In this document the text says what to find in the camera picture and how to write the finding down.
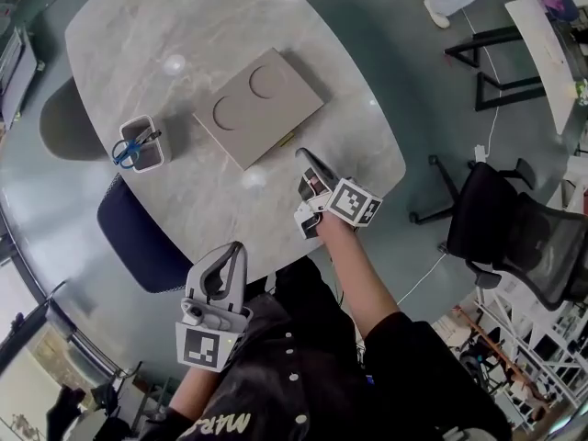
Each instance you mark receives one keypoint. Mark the navy blue chair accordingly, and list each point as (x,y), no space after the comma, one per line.
(133,232)

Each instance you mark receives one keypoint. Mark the navy blue bag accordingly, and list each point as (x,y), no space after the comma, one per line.
(567,5)

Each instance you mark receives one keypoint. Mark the person's black jacket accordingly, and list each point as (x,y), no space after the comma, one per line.
(321,361)

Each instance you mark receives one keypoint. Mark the person's left forearm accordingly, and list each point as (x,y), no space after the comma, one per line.
(197,388)

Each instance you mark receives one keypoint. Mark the beige drawer box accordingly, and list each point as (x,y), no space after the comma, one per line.
(285,108)

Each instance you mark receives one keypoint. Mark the small yellow potted plant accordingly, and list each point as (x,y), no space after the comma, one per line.
(581,90)

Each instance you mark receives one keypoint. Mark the person's right forearm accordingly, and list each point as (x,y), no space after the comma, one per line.
(353,274)

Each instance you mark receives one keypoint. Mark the grey chair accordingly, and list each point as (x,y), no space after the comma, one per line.
(64,127)

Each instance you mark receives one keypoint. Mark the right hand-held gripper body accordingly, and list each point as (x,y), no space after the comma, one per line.
(351,202)

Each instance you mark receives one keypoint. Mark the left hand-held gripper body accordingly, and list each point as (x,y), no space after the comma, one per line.
(200,345)

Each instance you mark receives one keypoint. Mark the person's right hand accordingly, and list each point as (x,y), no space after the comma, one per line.
(314,182)

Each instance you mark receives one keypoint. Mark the grey metal cabinet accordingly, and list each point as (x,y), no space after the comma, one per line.
(18,76)

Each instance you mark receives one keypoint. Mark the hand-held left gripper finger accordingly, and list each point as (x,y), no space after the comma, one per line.
(195,276)
(238,287)

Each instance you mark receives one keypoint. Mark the brown wooden pole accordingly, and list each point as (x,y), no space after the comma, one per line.
(487,340)

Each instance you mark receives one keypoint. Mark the white pen holder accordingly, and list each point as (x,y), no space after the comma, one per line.
(161,152)

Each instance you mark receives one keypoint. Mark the purple box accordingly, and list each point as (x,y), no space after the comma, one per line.
(552,3)

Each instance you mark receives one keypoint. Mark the taupe box tray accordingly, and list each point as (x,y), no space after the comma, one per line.
(286,140)

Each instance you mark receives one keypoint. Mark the black mesh office chair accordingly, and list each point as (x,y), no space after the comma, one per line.
(482,209)

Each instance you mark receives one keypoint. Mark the white power strip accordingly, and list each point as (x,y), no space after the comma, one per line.
(481,153)

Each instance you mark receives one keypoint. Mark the white shelving rack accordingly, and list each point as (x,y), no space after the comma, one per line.
(528,338)

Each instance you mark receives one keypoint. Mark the white desk with black legs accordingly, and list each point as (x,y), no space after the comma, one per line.
(537,48)

